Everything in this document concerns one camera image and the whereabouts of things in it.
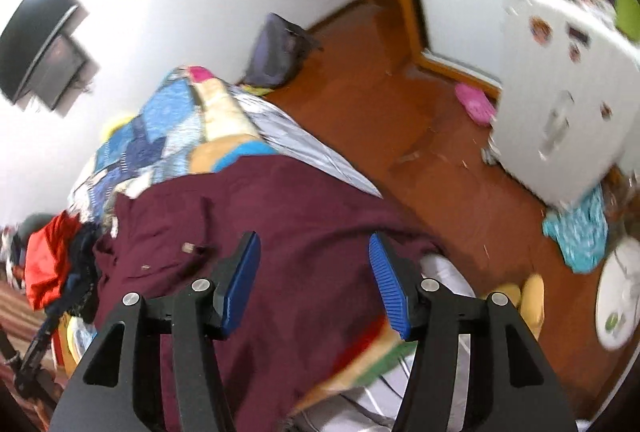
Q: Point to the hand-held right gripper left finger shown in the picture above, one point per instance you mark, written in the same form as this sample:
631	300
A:
240	282

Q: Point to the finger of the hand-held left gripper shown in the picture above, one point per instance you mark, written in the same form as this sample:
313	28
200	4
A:
32	354

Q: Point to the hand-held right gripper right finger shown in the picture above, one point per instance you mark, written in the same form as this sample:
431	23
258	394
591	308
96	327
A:
390	282

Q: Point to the maroon garment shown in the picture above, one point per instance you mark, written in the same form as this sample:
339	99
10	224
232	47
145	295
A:
300	222

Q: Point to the red garment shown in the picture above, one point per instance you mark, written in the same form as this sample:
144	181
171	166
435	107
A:
47	257

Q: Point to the yellow slipper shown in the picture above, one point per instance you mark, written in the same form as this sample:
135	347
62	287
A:
533	299
505	293

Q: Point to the patchwork blanket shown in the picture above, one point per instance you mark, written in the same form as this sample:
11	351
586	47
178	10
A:
165	122

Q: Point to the teal cloth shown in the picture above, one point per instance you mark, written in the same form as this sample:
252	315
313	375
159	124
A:
577	232

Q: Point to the pink slipper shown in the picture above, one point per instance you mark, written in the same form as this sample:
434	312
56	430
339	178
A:
475	104

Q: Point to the yellow foam arch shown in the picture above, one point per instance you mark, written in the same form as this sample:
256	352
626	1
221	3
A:
116	126

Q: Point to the white round stand base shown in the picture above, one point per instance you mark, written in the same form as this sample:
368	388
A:
620	297

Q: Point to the purple bag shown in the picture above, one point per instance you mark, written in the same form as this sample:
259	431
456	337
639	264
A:
277	52

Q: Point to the white refrigerator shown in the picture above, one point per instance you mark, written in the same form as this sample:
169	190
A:
565	87

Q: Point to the green panel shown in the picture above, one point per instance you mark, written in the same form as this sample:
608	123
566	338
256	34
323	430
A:
627	2

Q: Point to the small black wall monitor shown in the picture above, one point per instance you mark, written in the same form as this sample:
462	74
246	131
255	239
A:
62	69

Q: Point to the black wall television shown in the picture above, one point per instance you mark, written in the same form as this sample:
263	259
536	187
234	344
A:
35	32

